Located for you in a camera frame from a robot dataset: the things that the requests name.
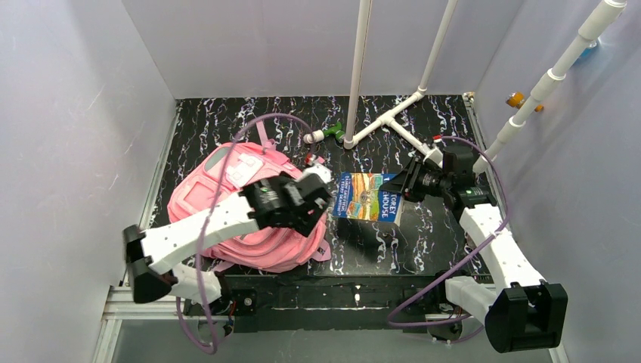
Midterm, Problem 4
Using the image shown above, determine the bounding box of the white PVC pipe frame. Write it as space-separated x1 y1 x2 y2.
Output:
342 1 627 157

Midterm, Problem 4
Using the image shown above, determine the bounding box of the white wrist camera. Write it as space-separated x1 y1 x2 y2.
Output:
422 141 443 168
298 163 333 184

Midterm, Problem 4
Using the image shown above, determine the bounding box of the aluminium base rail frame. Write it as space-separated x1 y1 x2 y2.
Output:
92 92 570 363

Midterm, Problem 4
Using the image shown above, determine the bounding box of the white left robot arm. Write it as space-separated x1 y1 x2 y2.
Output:
122 166 332 306

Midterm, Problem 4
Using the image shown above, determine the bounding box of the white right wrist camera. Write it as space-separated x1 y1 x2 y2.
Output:
422 141 443 168

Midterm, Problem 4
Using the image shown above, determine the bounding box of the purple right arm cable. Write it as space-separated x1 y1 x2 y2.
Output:
386 135 511 345

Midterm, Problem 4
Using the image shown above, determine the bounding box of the pink student backpack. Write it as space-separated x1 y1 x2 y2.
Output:
166 123 333 275

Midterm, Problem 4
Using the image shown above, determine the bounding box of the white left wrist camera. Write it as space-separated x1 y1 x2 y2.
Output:
298 163 333 184

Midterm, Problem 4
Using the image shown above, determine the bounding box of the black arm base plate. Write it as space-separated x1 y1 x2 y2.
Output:
220 274 482 336

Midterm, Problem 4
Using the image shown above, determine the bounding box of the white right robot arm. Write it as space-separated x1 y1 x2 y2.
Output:
381 145 568 353

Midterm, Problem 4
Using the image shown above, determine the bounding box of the green white pipe fitting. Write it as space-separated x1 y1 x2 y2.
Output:
303 123 345 144

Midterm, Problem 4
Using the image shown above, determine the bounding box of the orange yellow wall knob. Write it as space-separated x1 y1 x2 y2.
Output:
506 92 525 109

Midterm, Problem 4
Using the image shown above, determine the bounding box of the blue storey house book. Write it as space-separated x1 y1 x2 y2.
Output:
333 172 404 225

